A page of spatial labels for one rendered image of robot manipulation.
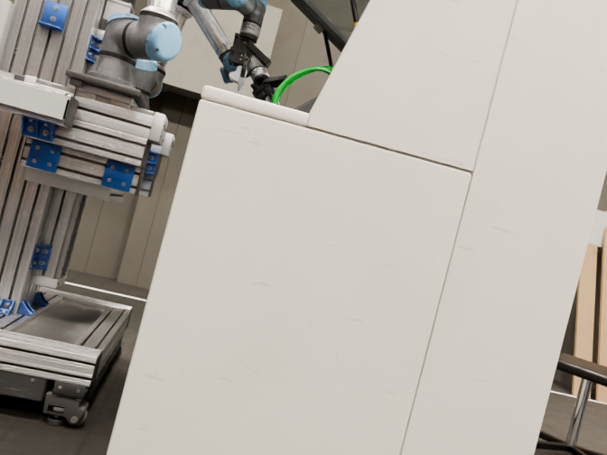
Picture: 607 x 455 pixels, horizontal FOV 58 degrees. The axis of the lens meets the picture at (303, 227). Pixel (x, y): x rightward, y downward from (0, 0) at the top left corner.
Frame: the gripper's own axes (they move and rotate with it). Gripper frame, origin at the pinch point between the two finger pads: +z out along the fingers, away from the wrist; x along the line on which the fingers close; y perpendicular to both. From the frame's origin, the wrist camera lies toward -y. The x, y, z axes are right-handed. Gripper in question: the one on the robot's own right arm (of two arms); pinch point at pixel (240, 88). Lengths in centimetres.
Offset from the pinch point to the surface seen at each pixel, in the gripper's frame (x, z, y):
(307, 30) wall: -248, -117, -16
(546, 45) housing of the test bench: 102, -3, -69
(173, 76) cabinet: -201, -40, 69
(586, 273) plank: -255, 19, -309
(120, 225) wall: -237, 79, 88
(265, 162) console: 102, 36, -19
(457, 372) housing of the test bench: 102, 67, -68
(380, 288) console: 102, 54, -48
